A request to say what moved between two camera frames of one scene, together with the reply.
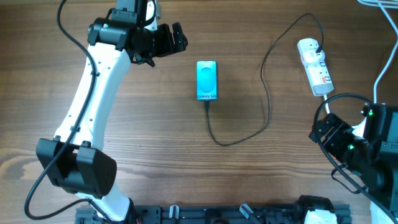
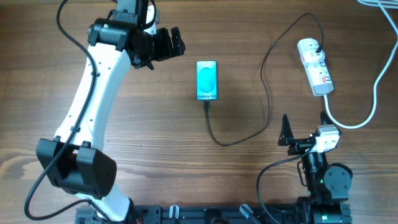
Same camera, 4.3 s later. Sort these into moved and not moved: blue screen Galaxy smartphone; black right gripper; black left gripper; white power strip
Moved: black right gripper
Not moved: blue screen Galaxy smartphone; white power strip; black left gripper
